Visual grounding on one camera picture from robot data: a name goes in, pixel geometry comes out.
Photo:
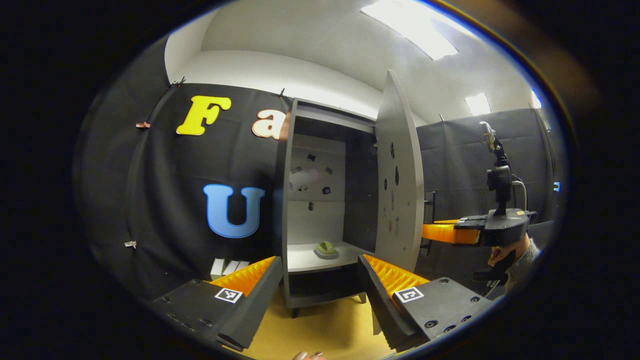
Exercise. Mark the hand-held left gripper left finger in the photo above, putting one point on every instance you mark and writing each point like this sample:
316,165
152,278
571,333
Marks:
262,300

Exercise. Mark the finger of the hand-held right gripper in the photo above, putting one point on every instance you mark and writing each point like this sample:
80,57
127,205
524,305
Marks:
445,234
472,223

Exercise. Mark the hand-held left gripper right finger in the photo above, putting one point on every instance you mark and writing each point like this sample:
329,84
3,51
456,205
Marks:
380,305

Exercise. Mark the grey cabinet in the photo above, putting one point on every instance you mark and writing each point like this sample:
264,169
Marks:
312,230

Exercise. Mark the light green book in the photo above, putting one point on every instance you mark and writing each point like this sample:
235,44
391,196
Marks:
216,267

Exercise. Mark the small ceiling light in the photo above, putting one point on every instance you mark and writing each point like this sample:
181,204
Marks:
478,103
536,99

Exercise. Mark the black backdrop cloth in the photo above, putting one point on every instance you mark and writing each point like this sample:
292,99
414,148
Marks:
165,200

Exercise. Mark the white cloth clip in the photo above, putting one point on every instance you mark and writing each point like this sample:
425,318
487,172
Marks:
130,244

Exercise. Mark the long ceiling light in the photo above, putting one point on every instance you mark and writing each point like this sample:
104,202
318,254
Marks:
415,30

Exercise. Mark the red cloth clip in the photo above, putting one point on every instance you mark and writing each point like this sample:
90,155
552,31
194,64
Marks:
142,125

